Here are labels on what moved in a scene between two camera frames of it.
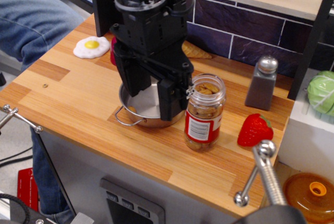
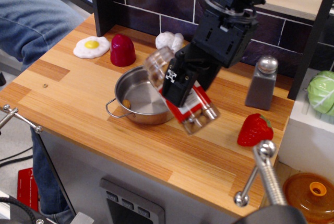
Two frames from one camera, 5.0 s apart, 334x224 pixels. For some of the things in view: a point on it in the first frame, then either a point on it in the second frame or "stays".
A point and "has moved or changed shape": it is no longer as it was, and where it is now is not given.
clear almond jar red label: [204, 112] has moved or changed shape
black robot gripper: [153, 30] to [221, 39]
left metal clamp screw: [14, 111] stays
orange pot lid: [312, 194] stays
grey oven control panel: [127, 207] stays
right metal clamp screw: [264, 151] stays
